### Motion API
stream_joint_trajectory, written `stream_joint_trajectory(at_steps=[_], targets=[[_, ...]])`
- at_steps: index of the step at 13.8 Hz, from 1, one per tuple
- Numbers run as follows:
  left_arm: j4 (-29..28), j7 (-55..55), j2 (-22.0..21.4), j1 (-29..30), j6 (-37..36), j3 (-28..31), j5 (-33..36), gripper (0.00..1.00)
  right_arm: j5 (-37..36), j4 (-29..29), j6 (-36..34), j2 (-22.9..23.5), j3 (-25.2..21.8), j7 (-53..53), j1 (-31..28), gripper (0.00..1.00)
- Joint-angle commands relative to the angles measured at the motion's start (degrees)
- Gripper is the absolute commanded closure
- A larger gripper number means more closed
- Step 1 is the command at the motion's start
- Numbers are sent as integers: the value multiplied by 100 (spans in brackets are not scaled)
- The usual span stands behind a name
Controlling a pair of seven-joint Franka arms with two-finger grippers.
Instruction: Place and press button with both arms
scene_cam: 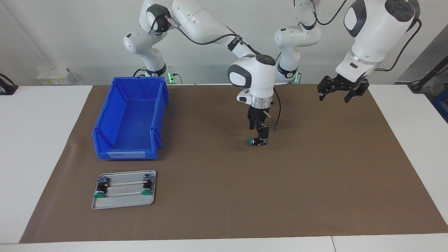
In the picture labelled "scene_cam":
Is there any blue crate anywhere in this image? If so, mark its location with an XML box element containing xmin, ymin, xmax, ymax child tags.
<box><xmin>431</xmin><ymin>87</ymin><xmax>448</xmax><ymax>124</ymax></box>

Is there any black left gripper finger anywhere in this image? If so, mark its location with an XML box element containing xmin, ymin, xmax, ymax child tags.
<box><xmin>317</xmin><ymin>76</ymin><xmax>334</xmax><ymax>102</ymax></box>
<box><xmin>344</xmin><ymin>80</ymin><xmax>370</xmax><ymax>103</ymax></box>

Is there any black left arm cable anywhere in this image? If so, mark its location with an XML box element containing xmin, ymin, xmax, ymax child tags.
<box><xmin>308</xmin><ymin>0</ymin><xmax>423</xmax><ymax>72</ymax></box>

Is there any blue plastic storage bin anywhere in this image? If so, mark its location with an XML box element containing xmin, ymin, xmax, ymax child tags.
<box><xmin>92</xmin><ymin>76</ymin><xmax>169</xmax><ymax>161</ymax></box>

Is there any black clamp mount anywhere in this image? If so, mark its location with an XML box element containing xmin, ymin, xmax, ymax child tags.
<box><xmin>0</xmin><ymin>73</ymin><xmax>19</xmax><ymax>96</ymax></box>

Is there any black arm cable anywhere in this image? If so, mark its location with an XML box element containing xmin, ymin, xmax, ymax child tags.
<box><xmin>308</xmin><ymin>0</ymin><xmax>423</xmax><ymax>72</ymax></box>
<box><xmin>147</xmin><ymin>12</ymin><xmax>281</xmax><ymax>133</ymax></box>

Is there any white wall box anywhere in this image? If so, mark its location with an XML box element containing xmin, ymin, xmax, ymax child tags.
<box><xmin>36</xmin><ymin>68</ymin><xmax>76</xmax><ymax>85</ymax></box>

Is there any black stand pole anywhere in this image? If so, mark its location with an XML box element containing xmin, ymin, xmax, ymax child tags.
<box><xmin>408</xmin><ymin>56</ymin><xmax>448</xmax><ymax>93</ymax></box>

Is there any brown table mat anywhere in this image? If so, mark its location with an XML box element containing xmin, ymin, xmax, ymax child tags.
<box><xmin>19</xmin><ymin>83</ymin><xmax>448</xmax><ymax>244</ymax></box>

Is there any silver metal tray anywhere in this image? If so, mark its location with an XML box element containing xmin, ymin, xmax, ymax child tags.
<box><xmin>91</xmin><ymin>170</ymin><xmax>157</xmax><ymax>210</ymax></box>

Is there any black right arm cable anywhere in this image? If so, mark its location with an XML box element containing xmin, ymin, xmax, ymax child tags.
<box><xmin>147</xmin><ymin>12</ymin><xmax>281</xmax><ymax>133</ymax></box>

